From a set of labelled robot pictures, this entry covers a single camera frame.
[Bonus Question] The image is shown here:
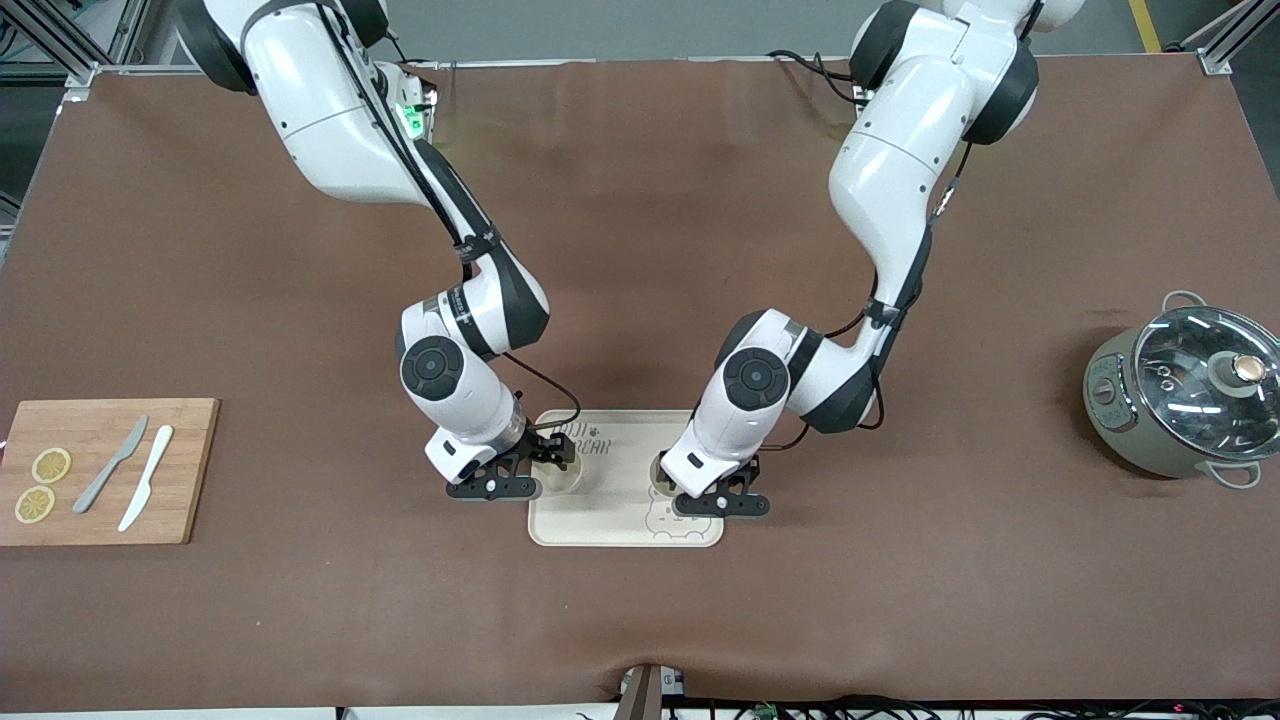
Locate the white bear print tray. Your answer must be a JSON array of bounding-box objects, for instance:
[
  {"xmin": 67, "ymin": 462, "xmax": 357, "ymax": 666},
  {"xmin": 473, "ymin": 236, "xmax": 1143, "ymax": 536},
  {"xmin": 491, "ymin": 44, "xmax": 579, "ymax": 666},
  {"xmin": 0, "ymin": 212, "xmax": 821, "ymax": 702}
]
[{"xmin": 527, "ymin": 409, "xmax": 725, "ymax": 549}]

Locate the brown table cover mat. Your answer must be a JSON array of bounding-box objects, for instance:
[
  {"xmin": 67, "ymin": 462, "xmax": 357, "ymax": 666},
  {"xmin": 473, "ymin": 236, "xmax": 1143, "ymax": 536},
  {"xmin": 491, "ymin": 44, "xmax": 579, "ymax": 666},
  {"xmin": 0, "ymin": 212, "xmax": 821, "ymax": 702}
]
[{"xmin": 0, "ymin": 55, "xmax": 1280, "ymax": 713}]

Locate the bamboo cutting board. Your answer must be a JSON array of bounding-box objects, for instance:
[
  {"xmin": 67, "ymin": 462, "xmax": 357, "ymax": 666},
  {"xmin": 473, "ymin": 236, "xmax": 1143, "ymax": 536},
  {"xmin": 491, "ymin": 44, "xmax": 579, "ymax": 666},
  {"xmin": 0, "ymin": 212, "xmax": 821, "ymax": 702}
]
[{"xmin": 0, "ymin": 398, "xmax": 221, "ymax": 547}]

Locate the white plastic knife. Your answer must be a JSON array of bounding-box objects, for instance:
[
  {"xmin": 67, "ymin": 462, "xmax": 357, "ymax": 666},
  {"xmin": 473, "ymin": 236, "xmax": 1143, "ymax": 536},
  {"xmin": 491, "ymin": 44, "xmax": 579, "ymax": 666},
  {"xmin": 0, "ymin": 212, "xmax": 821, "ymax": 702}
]
[{"xmin": 118, "ymin": 425, "xmax": 175, "ymax": 533}]

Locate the grey plastic knife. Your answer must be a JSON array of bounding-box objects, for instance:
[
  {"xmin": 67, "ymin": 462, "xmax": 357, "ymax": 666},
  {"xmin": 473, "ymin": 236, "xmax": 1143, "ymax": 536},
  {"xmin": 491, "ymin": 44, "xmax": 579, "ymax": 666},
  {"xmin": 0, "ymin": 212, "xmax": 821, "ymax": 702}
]
[{"xmin": 72, "ymin": 415, "xmax": 150, "ymax": 515}]

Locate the grey-green electric pot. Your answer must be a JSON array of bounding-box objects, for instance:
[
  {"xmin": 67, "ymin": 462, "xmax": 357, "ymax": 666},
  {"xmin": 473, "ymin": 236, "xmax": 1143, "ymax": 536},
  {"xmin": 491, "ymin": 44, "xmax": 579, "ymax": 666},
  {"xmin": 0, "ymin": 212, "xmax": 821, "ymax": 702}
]
[{"xmin": 1083, "ymin": 290, "xmax": 1280, "ymax": 491}]

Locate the glass pot lid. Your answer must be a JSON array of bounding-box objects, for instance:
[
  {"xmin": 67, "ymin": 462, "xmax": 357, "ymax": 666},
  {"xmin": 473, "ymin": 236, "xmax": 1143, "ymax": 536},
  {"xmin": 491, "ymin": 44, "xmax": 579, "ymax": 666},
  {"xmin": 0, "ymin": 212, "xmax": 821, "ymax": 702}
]
[{"xmin": 1133, "ymin": 306, "xmax": 1280, "ymax": 446}]

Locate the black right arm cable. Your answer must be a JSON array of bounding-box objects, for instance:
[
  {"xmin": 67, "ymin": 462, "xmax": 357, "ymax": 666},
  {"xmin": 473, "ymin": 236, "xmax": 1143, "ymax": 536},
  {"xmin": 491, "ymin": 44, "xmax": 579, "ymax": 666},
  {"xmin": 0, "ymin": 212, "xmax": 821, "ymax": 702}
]
[{"xmin": 318, "ymin": 0, "xmax": 583, "ymax": 436}]

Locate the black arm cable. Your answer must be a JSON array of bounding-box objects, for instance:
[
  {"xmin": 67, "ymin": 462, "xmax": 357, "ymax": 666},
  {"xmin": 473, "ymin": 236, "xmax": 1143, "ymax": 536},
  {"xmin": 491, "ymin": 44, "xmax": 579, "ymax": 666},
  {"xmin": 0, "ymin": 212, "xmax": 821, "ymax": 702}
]
[
  {"xmin": 775, "ymin": 140, "xmax": 976, "ymax": 453},
  {"xmin": 318, "ymin": 0, "xmax": 583, "ymax": 436}
]

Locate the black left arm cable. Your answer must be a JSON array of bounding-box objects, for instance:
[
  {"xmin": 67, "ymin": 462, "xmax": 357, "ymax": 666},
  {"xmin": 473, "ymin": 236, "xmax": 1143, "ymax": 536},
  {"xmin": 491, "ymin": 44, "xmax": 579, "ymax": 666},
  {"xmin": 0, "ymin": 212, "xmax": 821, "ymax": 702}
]
[{"xmin": 775, "ymin": 140, "xmax": 976, "ymax": 453}]

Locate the metal mount bracket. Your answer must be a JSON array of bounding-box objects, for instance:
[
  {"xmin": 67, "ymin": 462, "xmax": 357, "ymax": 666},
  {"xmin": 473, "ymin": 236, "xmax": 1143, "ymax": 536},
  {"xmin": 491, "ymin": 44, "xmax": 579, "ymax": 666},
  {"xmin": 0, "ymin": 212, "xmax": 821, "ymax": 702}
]
[{"xmin": 618, "ymin": 663, "xmax": 691, "ymax": 720}]

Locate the black cable behind arms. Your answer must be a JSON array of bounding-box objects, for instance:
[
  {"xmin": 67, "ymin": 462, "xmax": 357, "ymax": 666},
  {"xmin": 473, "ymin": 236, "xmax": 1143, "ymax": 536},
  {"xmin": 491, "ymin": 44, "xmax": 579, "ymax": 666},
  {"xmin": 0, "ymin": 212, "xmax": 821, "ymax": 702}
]
[{"xmin": 766, "ymin": 48, "xmax": 863, "ymax": 103}]

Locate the aluminium frame profile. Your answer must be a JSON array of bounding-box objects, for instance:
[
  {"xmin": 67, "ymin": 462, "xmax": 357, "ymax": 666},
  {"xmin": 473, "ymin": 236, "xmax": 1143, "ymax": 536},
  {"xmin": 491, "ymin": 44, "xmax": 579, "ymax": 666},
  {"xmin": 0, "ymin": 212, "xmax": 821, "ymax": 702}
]
[
  {"xmin": 1180, "ymin": 0, "xmax": 1280, "ymax": 76},
  {"xmin": 0, "ymin": 0, "xmax": 151, "ymax": 101}
]

